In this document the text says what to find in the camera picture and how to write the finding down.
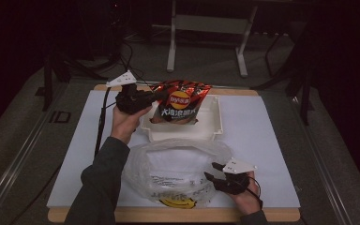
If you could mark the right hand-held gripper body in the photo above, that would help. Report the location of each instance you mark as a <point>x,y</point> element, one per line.
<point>236,182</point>

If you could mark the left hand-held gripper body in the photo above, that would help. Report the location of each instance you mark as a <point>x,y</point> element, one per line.
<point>131,100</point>

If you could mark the red black chips packet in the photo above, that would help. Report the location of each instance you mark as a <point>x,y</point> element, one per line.
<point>181,100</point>

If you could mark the white plastic bin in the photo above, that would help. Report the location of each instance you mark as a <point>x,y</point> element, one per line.
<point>209,125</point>

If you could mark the clear plastic bag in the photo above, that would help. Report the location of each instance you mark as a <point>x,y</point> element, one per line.
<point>140,184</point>

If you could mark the white table mat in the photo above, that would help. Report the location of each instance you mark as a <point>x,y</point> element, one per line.
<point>256,137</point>

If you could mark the black metal stand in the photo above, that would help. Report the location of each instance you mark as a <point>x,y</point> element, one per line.
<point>47,87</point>
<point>304,100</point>

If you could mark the white metal stand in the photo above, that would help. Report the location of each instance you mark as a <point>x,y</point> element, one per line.
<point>211,24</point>

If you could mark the metal floor rail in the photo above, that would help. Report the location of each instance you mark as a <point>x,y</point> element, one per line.
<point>9,173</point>
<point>325,168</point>

